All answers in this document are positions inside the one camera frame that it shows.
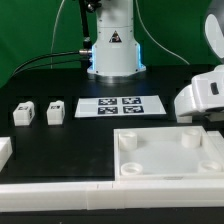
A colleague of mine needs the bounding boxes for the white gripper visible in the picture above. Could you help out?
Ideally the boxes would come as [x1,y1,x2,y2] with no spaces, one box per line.
[174,65,224,117]

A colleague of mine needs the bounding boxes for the white square tabletop panel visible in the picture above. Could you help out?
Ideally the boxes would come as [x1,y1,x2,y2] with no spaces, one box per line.
[114,126,224,181]

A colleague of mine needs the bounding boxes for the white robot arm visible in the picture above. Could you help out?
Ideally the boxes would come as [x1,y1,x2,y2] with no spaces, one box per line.
[80,0,224,117]

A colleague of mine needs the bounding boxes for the marker sheet with tags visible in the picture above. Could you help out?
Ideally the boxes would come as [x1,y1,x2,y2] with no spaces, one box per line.
[75,96,166,118]

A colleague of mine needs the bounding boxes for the white side fence block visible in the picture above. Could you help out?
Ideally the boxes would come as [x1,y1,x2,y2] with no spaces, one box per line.
[0,137,13,172]

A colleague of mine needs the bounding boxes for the white cable right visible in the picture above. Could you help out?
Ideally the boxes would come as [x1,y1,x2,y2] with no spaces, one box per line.
[133,0,191,66]

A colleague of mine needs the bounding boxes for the white obstacle fence rail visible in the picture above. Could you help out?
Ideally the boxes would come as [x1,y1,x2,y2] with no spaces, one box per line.
[0,180,224,212]

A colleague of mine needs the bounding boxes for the black cable upright connector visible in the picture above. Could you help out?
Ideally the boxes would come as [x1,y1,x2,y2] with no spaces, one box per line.
[78,0,92,49]

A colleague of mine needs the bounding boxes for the grey hanging cable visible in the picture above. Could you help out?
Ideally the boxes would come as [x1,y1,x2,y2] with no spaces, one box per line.
[49,0,68,70]

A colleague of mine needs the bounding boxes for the black cable on table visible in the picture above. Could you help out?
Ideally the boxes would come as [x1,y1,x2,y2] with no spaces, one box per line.
[9,49,93,80]

